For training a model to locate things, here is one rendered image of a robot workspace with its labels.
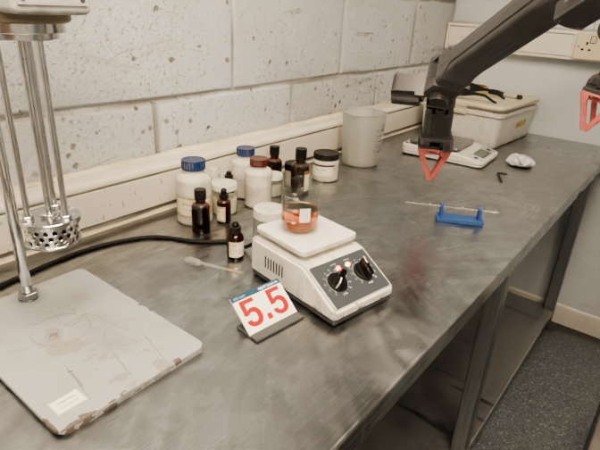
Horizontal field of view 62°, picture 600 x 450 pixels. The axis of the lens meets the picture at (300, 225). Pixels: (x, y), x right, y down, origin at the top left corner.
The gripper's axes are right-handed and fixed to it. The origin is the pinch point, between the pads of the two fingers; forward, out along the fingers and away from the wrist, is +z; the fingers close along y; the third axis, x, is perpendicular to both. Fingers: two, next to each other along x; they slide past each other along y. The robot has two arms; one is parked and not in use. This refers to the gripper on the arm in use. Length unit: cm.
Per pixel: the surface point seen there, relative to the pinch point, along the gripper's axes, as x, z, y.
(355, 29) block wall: -24, -26, -55
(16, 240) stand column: -57, -2, 54
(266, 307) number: -23, 7, 48
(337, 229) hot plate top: -15.2, 0.5, 32.5
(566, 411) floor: 56, 85, -34
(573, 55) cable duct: 48, -19, -92
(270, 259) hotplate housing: -24.9, 4.3, 38.5
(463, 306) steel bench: 5.7, 9.5, 35.7
